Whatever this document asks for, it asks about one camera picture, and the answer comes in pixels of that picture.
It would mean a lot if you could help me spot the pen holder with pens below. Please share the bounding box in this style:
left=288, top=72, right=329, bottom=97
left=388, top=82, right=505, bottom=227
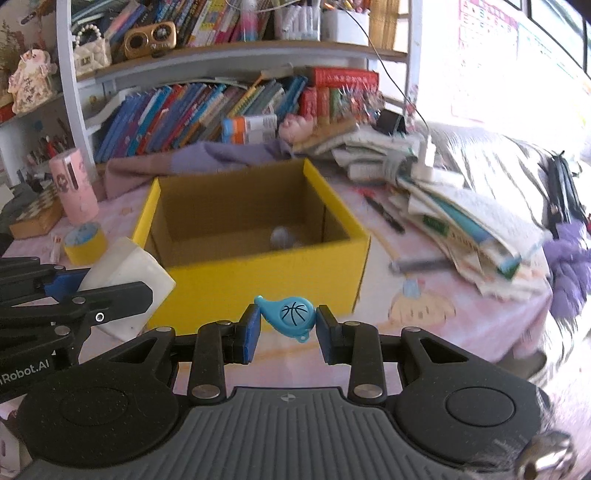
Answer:
left=25, top=117, right=77, bottom=169

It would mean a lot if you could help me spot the white quilted handbag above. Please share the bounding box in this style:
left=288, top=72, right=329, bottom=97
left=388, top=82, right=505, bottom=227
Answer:
left=72, top=24, right=113, bottom=78

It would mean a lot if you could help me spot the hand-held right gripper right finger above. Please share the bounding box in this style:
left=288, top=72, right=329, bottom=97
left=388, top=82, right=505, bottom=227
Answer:
left=316, top=305, right=481, bottom=401

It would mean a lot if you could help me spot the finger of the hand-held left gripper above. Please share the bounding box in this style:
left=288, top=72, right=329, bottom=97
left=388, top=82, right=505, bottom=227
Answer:
left=0, top=281, right=155, bottom=334
left=0, top=256, right=92, bottom=308

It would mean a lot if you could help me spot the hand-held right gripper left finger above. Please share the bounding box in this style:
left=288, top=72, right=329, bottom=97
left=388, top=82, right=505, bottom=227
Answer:
left=99, top=305, right=264, bottom=401

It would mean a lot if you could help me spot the wooden chessboard box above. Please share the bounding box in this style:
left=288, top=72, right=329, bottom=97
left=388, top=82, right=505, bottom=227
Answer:
left=8, top=187, right=65, bottom=240

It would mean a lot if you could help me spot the white rectangular block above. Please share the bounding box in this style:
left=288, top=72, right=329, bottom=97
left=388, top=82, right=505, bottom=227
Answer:
left=78, top=237, right=177, bottom=341

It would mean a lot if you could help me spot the yellow tape roll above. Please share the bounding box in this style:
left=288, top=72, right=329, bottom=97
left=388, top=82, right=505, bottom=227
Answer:
left=63, top=222, right=108, bottom=267

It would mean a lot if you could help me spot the purple plush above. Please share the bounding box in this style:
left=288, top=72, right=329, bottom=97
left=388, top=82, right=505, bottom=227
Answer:
left=542, top=219, right=591, bottom=324

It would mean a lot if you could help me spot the stack of books and papers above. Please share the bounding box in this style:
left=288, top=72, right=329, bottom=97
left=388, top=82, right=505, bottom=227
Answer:
left=293, top=122, right=552, bottom=301

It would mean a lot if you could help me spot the white storage box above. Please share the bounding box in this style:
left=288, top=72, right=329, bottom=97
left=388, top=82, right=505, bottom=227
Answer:
left=321, top=7, right=371, bottom=47

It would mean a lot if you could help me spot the black bag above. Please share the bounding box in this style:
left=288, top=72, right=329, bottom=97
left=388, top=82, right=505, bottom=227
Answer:
left=545, top=151, right=585, bottom=229

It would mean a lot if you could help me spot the clear marker pen box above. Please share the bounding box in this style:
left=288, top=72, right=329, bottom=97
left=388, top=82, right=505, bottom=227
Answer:
left=274, top=0, right=321, bottom=42

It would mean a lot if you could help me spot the colourful toy pack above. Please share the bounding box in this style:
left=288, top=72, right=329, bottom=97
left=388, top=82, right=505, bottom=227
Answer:
left=330, top=88, right=384, bottom=125

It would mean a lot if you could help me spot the blue basketball print whistle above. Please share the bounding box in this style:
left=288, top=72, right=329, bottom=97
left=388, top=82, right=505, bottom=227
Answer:
left=254, top=295, right=318, bottom=344

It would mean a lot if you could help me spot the black cable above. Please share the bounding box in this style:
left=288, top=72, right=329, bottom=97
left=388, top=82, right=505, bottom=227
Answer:
left=355, top=9, right=428, bottom=125

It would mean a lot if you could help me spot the dark grey cloth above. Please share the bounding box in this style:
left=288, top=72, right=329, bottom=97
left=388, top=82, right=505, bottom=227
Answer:
left=0, top=185, right=40, bottom=234

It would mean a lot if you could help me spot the wall poster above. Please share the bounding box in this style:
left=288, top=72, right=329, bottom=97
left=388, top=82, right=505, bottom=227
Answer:
left=457, top=0, right=520, bottom=51

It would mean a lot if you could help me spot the white bookshelf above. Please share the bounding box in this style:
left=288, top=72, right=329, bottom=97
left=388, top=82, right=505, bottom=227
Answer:
left=0, top=0, right=423, bottom=185

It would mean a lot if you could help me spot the dusty pink cloth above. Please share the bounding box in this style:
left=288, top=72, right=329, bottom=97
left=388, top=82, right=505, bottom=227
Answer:
left=104, top=148, right=195, bottom=201

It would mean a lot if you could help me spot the pastel rainbow bottle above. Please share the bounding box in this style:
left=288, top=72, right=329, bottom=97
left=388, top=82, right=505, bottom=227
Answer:
left=238, top=0, right=259, bottom=43

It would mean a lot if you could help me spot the bamboo slat mat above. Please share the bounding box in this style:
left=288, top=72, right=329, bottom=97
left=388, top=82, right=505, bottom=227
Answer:
left=369, top=0, right=402, bottom=51

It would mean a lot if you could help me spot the gold retro radio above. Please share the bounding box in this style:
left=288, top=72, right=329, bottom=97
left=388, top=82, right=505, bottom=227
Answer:
left=122, top=21, right=178, bottom=60

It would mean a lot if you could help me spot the lilac cloth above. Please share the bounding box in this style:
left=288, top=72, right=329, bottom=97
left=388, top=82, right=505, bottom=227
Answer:
left=171, top=138, right=296, bottom=178

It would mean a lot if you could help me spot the yellow cardboard box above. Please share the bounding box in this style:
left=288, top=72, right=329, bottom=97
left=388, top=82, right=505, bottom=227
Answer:
left=130, top=158, right=371, bottom=336

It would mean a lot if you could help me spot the red thick book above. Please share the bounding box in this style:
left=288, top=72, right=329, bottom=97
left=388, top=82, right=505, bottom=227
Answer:
left=307, top=67, right=380, bottom=88

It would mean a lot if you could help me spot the pink pig figurine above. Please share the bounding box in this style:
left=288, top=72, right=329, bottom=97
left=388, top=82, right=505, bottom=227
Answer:
left=279, top=114, right=317, bottom=145

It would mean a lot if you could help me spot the black red pen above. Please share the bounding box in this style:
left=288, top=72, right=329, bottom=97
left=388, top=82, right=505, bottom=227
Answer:
left=362, top=191, right=407, bottom=234

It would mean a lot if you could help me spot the grey blanket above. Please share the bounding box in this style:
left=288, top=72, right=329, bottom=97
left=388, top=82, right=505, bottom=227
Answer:
left=429, top=122, right=591, bottom=232

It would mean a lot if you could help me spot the black phone stand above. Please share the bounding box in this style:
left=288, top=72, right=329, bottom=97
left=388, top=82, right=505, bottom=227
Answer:
left=376, top=109, right=408, bottom=136

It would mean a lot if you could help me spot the pink cylindrical holder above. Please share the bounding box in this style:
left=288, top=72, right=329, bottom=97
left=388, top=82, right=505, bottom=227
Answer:
left=48, top=148, right=100, bottom=225

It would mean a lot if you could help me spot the white power adapter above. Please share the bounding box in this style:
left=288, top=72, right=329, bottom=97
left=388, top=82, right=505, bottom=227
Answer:
left=411, top=134, right=465, bottom=185

